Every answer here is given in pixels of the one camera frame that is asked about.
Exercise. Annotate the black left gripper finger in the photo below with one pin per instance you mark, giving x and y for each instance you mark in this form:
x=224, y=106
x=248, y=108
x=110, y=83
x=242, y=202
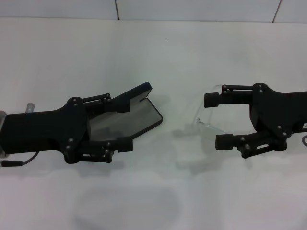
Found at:
x=124, y=143
x=123, y=106

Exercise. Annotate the clear transparent glasses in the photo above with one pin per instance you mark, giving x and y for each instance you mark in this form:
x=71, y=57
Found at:
x=208, y=125

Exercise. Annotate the black glasses case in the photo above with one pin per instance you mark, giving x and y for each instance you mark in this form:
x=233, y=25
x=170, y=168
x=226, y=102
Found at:
x=141, y=117

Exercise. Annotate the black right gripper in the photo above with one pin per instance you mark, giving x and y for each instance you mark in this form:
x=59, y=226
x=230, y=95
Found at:
x=280, y=110

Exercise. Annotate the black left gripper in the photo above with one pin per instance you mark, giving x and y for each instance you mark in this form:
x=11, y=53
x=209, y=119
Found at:
x=36, y=129

